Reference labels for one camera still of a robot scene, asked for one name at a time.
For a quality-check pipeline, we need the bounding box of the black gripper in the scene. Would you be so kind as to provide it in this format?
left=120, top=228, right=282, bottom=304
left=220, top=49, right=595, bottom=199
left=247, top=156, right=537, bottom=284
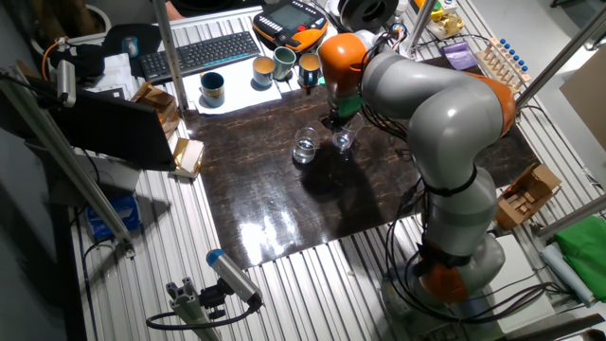
left=320, top=112, right=352, bottom=136

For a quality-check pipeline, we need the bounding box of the clear glass mug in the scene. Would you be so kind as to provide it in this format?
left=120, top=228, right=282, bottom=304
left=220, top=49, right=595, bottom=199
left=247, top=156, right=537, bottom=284
left=330, top=112, right=365, bottom=153

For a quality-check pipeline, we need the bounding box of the dark sleeved forearm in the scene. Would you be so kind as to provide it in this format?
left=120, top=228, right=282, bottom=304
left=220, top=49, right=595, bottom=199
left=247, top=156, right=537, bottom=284
left=163, top=0, right=259, bottom=21

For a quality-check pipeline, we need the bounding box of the clear glass beaker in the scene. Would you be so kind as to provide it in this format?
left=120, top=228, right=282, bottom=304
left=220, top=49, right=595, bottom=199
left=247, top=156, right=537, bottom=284
left=292, top=126, right=322, bottom=165

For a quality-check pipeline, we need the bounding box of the light green ceramic mug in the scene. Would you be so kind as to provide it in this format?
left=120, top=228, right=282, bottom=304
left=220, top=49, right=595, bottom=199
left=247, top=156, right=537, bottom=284
left=273, top=45, right=298, bottom=81

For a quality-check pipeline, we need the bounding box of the blue mug yellow inside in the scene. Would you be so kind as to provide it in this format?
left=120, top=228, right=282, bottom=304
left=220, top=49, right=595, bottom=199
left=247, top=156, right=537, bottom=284
left=251, top=55, right=276, bottom=89

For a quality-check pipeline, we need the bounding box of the dark marble pattern mat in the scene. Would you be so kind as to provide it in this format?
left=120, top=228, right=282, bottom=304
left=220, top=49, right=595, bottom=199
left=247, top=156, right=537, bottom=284
left=182, top=55, right=541, bottom=271

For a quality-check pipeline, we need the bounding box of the white paper sheet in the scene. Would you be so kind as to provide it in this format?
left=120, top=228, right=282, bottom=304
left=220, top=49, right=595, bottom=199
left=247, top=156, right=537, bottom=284
left=182, top=54, right=284, bottom=117

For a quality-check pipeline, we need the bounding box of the black orange teach pendant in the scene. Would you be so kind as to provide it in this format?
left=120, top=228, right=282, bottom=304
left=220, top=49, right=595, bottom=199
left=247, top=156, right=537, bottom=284
left=251, top=0, right=330, bottom=53

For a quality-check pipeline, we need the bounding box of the black round disc device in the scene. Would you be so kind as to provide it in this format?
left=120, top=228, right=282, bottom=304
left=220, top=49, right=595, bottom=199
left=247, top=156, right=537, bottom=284
left=338, top=0, right=401, bottom=33

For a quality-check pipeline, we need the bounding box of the blue mug tan rim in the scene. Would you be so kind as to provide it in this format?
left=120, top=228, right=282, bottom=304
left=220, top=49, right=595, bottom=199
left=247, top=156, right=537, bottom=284
left=199, top=70, right=226, bottom=109

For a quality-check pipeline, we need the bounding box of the purple cloth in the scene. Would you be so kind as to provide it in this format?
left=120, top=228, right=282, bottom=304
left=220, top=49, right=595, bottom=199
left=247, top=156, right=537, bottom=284
left=439, top=41, right=479, bottom=71

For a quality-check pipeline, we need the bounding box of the white paper stack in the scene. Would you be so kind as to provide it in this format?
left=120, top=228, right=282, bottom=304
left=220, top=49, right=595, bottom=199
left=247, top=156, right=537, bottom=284
left=169, top=136, right=205, bottom=180

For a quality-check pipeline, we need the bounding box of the yellow brass fitting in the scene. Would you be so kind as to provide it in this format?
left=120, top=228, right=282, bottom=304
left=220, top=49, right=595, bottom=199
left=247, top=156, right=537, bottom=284
left=414, top=0, right=466, bottom=42

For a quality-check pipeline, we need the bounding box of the black keyboard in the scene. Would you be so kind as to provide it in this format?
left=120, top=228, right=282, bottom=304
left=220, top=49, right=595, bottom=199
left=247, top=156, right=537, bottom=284
left=138, top=30, right=261, bottom=84

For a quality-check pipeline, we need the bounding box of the wooden box stack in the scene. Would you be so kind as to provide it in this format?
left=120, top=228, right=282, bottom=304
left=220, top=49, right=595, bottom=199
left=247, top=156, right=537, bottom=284
left=131, top=81, right=181, bottom=141

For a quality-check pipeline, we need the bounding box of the cardboard box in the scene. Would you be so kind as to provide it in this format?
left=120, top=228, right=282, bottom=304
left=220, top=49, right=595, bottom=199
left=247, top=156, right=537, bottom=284
left=494, top=163, right=563, bottom=232

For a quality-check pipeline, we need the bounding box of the black mouse pad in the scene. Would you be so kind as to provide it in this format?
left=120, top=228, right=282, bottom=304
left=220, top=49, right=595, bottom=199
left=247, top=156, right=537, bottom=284
left=101, top=23, right=163, bottom=80

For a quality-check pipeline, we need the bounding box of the grey computer mouse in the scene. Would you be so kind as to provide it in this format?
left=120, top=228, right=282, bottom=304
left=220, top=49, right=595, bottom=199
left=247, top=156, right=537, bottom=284
left=121, top=35, right=140, bottom=59

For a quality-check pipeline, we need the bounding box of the white paper pile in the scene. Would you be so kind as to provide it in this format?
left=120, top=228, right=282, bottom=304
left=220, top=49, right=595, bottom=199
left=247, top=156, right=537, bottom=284
left=82, top=51, right=138, bottom=100

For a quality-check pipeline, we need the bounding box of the blue tissue pack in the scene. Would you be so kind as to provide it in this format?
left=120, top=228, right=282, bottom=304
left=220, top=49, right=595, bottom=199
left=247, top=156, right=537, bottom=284
left=84, top=193, right=142, bottom=241

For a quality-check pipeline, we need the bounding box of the black cloth bundle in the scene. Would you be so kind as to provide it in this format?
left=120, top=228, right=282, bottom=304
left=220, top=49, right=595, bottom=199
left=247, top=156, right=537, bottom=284
left=48, top=43, right=106, bottom=80

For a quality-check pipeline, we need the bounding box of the white rolled sheet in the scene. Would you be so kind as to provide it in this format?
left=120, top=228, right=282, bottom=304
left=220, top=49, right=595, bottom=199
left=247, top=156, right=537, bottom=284
left=539, top=242, right=597, bottom=308

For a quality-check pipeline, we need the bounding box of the green cloth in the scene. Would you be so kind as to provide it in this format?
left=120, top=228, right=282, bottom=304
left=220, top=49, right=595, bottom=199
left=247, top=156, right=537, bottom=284
left=553, top=215, right=606, bottom=304

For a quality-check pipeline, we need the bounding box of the dark blue handled mug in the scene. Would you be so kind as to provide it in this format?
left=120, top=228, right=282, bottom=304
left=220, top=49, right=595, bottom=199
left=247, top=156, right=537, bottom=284
left=297, top=52, right=323, bottom=90

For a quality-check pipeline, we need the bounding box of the aluminium frame pole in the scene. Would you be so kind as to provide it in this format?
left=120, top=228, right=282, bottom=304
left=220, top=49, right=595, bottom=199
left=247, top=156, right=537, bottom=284
left=0, top=65, right=137, bottom=260
left=534, top=193, right=606, bottom=242
left=151, top=0, right=189, bottom=113
left=404, top=0, right=437, bottom=54
left=514, top=7, right=606, bottom=111

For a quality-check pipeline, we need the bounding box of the black tape strap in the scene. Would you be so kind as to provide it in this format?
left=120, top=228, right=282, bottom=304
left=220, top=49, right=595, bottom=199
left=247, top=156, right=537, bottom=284
left=412, top=240, right=474, bottom=278

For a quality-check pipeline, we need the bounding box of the silver camera blue tip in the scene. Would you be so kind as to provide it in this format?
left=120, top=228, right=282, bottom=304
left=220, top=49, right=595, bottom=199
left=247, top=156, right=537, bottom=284
left=205, top=248, right=264, bottom=307

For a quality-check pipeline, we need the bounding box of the aluminium profile camera mount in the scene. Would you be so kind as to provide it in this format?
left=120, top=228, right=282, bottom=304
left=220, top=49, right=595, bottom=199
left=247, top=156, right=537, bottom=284
left=165, top=277, right=223, bottom=341

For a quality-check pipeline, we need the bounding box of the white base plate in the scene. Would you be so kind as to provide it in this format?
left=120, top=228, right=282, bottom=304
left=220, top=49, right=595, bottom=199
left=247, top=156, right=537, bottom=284
left=482, top=234, right=556, bottom=335

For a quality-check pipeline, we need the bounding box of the black camera cable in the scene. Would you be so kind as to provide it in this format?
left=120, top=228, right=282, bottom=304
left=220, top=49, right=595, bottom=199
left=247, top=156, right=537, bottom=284
left=145, top=297, right=262, bottom=332

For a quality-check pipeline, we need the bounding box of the silver camera on pole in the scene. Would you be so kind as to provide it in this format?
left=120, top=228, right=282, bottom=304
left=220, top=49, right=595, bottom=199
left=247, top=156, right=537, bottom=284
left=55, top=59, right=78, bottom=109

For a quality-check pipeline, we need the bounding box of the orange cable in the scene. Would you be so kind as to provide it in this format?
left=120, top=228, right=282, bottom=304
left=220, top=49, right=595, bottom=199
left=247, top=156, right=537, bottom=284
left=41, top=36, right=70, bottom=82

